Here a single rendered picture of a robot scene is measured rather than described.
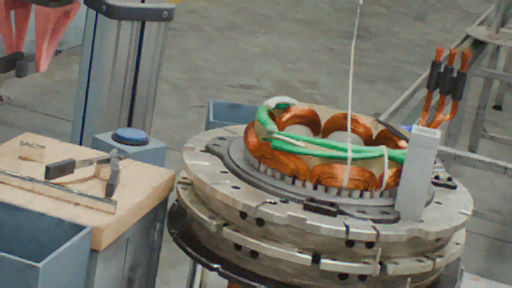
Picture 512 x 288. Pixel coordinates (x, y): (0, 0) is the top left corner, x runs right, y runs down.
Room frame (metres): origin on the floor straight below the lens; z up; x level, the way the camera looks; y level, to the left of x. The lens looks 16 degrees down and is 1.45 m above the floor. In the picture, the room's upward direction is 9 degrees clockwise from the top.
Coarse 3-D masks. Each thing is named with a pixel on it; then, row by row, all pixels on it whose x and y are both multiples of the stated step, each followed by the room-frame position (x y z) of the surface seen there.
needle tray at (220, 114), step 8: (208, 104) 1.40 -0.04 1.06; (216, 104) 1.41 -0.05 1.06; (224, 104) 1.41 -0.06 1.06; (232, 104) 1.41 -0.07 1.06; (240, 104) 1.41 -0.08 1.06; (208, 112) 1.36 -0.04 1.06; (216, 112) 1.41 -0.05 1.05; (224, 112) 1.41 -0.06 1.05; (232, 112) 1.41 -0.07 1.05; (240, 112) 1.41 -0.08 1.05; (248, 112) 1.41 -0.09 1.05; (256, 112) 1.41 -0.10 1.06; (208, 120) 1.33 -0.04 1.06; (216, 120) 1.31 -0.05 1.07; (224, 120) 1.41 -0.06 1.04; (232, 120) 1.41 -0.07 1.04; (240, 120) 1.41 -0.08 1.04; (248, 120) 1.41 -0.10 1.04; (208, 128) 1.30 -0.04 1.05; (216, 128) 1.30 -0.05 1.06
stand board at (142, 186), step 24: (48, 144) 1.11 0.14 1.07; (72, 144) 1.12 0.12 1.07; (24, 168) 1.02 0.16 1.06; (144, 168) 1.08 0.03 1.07; (0, 192) 0.95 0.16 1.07; (24, 192) 0.96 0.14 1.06; (96, 192) 0.99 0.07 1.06; (120, 192) 1.00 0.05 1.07; (144, 192) 1.01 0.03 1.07; (168, 192) 1.07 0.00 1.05; (72, 216) 0.91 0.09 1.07; (96, 216) 0.92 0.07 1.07; (120, 216) 0.94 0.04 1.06; (96, 240) 0.90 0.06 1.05
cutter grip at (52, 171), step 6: (60, 162) 0.98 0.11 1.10; (66, 162) 0.98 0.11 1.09; (72, 162) 0.99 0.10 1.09; (48, 168) 0.96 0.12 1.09; (54, 168) 0.96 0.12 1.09; (60, 168) 0.97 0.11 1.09; (66, 168) 0.98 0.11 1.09; (72, 168) 0.99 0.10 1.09; (48, 174) 0.96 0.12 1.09; (54, 174) 0.96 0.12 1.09; (60, 174) 0.97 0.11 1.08; (66, 174) 0.98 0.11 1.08; (48, 180) 0.96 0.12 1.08
